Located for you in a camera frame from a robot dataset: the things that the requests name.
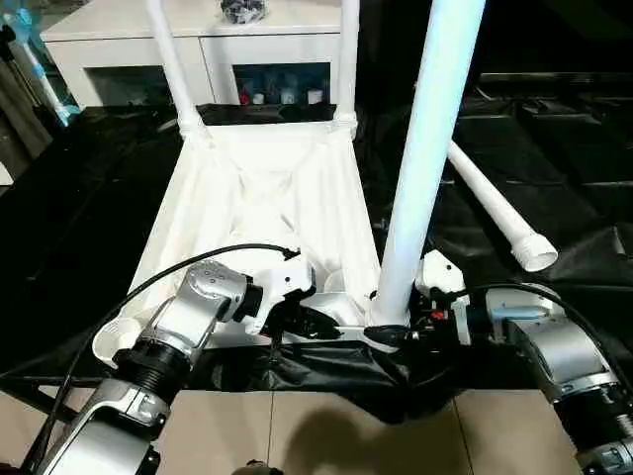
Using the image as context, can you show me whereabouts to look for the black metal folding frame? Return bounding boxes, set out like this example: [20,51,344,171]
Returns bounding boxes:
[0,375,80,425]

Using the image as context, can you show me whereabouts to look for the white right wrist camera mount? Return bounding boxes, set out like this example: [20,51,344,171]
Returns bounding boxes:
[413,249,469,345]

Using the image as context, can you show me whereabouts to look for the grey tripod stand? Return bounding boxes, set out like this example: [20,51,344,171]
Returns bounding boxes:
[0,24,53,159]

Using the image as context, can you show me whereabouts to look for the black glossy mat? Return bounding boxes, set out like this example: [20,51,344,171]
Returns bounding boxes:
[0,101,633,427]

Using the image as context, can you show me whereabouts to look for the white plastic table leg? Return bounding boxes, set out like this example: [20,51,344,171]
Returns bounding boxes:
[369,0,489,323]
[447,141,560,273]
[331,0,361,130]
[145,0,212,140]

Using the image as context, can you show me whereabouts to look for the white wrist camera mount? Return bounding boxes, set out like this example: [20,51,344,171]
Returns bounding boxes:
[244,254,317,336]
[413,249,469,345]

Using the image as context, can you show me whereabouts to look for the bag of black parts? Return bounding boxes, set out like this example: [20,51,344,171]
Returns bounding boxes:
[220,0,268,25]

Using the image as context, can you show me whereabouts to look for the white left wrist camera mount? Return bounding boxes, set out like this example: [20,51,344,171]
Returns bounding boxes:
[244,254,317,336]

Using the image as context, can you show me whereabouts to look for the white pole with blue ribbon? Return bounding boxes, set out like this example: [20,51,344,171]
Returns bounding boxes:
[0,9,80,125]

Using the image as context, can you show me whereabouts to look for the white sideboard cabinet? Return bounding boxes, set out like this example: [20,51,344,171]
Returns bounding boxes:
[39,0,345,108]

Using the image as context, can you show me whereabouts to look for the long black bar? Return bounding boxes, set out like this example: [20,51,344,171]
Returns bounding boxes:
[479,72,633,84]

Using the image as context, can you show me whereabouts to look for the white plastic table top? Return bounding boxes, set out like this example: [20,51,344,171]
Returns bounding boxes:
[92,116,411,367]

